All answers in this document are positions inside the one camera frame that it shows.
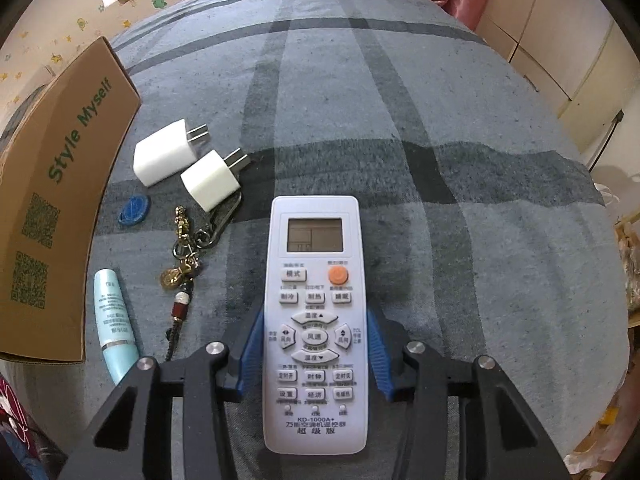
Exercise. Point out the light blue cosmetic tube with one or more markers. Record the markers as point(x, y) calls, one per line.
point(112, 315)

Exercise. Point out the cream wardrobe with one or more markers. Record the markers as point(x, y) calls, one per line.
point(565, 35)

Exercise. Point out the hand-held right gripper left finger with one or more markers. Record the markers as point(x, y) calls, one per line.
point(252, 352)

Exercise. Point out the patterned colourful cloth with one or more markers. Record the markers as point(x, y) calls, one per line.
point(25, 430)

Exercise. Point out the large white charger plug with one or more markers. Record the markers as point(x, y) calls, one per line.
point(160, 155)

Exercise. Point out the blue oval key fob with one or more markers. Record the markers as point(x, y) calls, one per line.
point(134, 209)

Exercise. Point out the grey plaid blanket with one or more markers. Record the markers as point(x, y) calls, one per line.
point(400, 110)

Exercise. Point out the white air conditioner remote control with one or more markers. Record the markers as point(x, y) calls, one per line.
point(315, 280)

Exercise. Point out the clear plastic bag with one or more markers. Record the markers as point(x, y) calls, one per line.
point(627, 240)

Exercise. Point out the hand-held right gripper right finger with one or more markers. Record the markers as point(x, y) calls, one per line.
point(378, 355)

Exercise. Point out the brown cardboard box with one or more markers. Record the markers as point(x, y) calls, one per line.
point(60, 185)

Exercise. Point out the small white charger plug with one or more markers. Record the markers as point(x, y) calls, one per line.
point(210, 182)

